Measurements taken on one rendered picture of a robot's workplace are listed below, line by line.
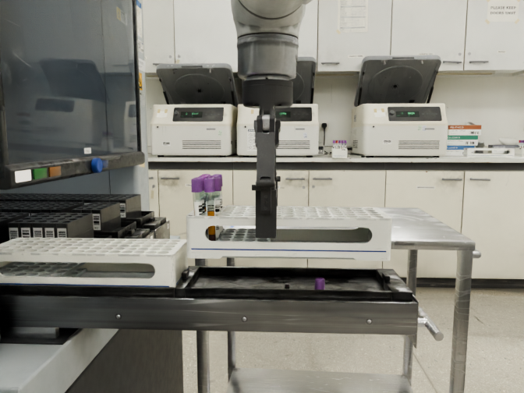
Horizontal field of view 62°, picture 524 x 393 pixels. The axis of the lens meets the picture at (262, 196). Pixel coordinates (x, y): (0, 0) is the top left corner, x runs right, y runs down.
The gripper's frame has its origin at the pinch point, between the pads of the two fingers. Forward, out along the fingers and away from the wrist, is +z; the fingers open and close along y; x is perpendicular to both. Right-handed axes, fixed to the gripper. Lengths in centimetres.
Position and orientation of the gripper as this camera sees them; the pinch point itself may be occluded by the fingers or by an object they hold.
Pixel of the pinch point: (267, 215)
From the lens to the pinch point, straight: 68.0
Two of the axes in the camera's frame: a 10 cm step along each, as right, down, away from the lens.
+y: 0.5, -1.3, 9.9
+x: -10.0, -0.1, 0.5
